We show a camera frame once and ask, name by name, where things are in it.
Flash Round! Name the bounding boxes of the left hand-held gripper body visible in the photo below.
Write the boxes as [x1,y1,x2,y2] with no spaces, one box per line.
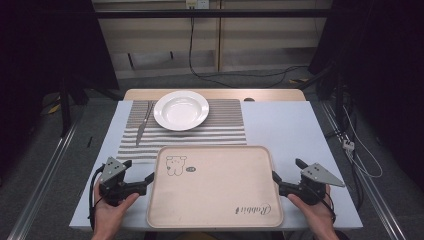
[98,156,148,207]

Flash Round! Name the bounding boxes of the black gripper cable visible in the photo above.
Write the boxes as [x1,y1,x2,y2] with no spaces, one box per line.
[87,163,106,231]
[322,191,337,224]

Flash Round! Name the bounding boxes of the person's left hand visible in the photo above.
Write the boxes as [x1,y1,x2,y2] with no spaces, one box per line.
[91,181,140,240]

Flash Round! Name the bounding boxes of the black metal stand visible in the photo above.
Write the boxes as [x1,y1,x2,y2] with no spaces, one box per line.
[58,77,88,138]
[314,63,356,141]

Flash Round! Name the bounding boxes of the white wall socket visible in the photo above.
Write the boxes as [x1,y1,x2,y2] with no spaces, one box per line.
[185,0,210,10]

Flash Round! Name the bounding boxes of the white cable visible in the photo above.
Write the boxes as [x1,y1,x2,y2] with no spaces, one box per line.
[342,105,384,179]

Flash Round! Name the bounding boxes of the beige tray with bear print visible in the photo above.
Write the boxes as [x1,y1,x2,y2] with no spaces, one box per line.
[146,145,285,230]

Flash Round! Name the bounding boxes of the metal floor rail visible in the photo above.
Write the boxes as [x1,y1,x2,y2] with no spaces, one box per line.
[320,99,408,240]
[6,114,84,240]

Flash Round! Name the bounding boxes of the grey striped placemat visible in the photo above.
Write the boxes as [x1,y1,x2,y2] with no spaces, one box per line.
[115,98,248,164]

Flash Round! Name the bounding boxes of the black floor cable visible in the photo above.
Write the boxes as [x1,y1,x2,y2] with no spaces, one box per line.
[188,16,309,90]

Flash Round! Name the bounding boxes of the silver table knife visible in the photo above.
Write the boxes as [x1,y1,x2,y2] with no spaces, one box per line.
[135,100,156,148]

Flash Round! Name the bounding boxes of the white deep plate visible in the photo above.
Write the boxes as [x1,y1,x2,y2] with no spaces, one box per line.
[153,90,210,132]

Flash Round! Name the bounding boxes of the person's right hand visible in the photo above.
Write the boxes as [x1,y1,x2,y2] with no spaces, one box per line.
[287,185,340,240]

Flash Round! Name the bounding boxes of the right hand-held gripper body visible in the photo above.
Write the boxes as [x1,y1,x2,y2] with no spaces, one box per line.
[279,162,346,206]

